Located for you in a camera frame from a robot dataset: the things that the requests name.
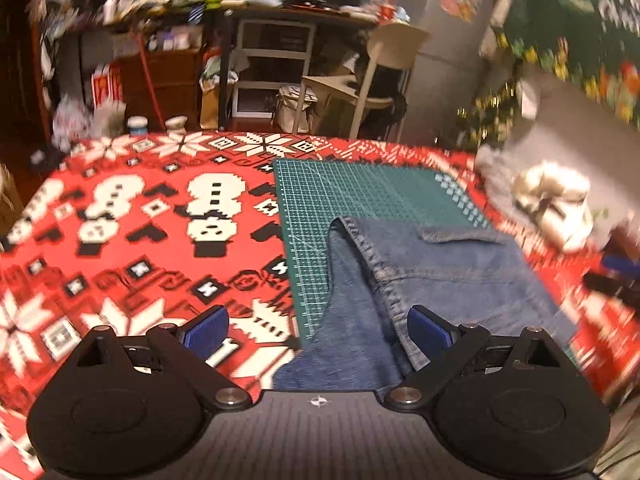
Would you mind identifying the white knit sweater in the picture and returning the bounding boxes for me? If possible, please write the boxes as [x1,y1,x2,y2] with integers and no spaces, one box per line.
[515,162,596,254]

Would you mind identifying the small tinsel Christmas tree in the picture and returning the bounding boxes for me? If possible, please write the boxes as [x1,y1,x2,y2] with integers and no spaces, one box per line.
[457,80,521,146]

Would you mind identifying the cream chair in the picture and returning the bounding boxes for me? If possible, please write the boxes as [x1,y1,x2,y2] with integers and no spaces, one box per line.
[300,22,431,141]

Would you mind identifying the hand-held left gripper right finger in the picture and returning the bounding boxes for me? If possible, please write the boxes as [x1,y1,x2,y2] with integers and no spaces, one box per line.
[384,304,563,411]

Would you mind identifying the grey cloth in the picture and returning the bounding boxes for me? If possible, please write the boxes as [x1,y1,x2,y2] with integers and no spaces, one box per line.
[475,145,526,211]

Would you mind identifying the red box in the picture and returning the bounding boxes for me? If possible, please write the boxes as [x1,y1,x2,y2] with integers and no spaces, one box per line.
[91,62,124,106]

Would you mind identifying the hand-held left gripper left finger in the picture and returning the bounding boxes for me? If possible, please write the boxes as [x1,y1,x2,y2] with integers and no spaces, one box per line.
[75,304,253,411]

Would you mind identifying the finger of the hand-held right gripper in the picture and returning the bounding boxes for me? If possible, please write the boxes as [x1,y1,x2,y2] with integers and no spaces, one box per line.
[585,273,640,309]
[601,255,640,274]

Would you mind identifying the grey refrigerator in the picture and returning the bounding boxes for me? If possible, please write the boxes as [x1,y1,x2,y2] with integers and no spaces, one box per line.
[395,0,506,146]

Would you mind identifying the printed plastic bag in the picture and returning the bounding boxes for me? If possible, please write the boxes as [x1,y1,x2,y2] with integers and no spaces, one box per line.
[52,97,94,151]

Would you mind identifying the black dog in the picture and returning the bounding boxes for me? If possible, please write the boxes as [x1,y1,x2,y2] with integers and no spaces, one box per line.
[350,45,409,121]

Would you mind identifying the green Christmas wall cloth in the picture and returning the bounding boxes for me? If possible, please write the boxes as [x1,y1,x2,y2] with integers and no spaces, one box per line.
[500,0,640,127]

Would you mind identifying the wooden drawer cabinet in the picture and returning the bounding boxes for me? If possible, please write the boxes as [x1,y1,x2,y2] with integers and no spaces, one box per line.
[120,47,204,131]

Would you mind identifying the green cutting mat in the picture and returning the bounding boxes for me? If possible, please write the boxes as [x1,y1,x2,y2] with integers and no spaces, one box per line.
[272,157,494,347]

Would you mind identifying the blue denim jeans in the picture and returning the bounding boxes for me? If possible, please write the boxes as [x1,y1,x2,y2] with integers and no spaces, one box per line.
[272,215,579,394]

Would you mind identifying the black desk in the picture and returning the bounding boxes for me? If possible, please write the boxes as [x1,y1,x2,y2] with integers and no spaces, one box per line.
[215,2,382,131]

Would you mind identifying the white plastic bag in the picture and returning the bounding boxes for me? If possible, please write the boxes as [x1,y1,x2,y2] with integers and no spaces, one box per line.
[92,100,129,136]

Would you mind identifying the white fabric bag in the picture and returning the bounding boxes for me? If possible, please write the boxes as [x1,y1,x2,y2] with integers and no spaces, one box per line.
[275,85,316,134]

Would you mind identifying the small open cardboard box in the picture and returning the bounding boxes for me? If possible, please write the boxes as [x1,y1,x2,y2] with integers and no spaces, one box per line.
[200,55,239,129]

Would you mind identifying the red broom handle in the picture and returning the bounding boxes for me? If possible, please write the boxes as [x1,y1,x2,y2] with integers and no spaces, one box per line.
[135,32,166,131]

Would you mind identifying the red patterned blanket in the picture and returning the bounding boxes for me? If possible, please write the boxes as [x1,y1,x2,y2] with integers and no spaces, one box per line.
[0,130,640,480]

